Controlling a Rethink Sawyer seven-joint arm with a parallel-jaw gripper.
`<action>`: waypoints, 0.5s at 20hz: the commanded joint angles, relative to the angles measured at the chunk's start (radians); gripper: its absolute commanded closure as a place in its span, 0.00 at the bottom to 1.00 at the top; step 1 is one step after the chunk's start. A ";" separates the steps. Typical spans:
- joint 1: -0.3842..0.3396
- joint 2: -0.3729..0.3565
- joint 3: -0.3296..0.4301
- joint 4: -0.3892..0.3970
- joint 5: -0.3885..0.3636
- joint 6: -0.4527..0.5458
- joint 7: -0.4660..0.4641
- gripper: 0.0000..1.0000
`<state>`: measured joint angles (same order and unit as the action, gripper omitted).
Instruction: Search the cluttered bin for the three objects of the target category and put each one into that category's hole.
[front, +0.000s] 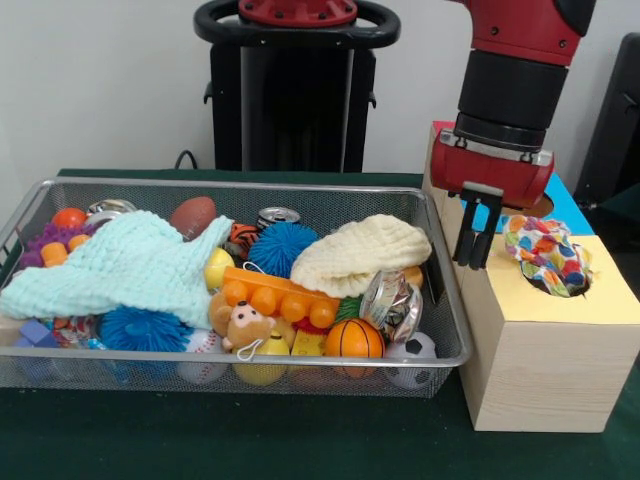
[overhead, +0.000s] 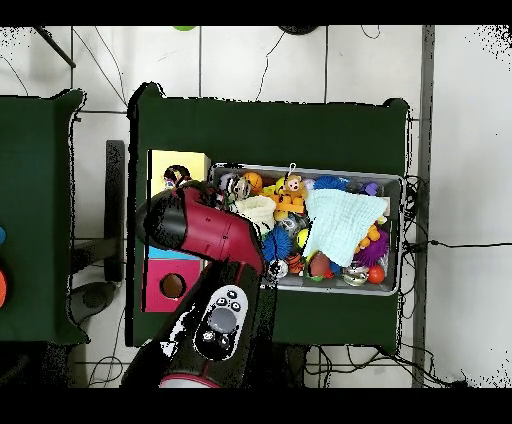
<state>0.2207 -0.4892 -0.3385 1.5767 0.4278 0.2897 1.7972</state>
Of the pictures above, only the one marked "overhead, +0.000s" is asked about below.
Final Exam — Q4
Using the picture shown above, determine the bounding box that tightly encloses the shallow metal mesh bin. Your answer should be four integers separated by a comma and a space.
204, 161, 406, 297

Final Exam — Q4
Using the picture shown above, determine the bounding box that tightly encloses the purple spiky ball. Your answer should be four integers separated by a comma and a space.
353, 227, 390, 268

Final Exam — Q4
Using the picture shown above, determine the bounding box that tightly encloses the orange toy basketball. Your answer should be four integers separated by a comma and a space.
242, 171, 264, 195

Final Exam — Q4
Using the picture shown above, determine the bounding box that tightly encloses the brown toy football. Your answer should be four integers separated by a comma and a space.
308, 251, 332, 278

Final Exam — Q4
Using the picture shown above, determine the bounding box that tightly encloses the cream knitted cloth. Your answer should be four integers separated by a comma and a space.
232, 194, 278, 237

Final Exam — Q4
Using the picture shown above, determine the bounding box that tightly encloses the light blue knitted cloth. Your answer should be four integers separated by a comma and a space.
302, 187, 390, 268

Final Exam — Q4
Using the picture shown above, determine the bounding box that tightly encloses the colourful confetti paper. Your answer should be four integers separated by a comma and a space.
163, 164, 192, 190

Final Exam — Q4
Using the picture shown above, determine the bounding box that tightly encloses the orange toy building brick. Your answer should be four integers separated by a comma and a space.
259, 183, 306, 221

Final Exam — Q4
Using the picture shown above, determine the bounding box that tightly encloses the dark green side table cloth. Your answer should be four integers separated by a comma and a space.
0, 88, 90, 347

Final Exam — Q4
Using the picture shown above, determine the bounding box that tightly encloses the brown plush monkey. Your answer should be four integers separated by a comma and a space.
281, 173, 308, 201

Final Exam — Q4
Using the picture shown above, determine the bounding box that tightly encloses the dark grey stand foot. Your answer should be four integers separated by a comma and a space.
69, 280, 118, 326

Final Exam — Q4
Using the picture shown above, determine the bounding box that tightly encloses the wooden box with three holes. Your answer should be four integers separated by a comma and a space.
141, 149, 212, 314

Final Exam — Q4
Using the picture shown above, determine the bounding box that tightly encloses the small blue spiky ball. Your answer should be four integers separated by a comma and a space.
261, 226, 295, 263

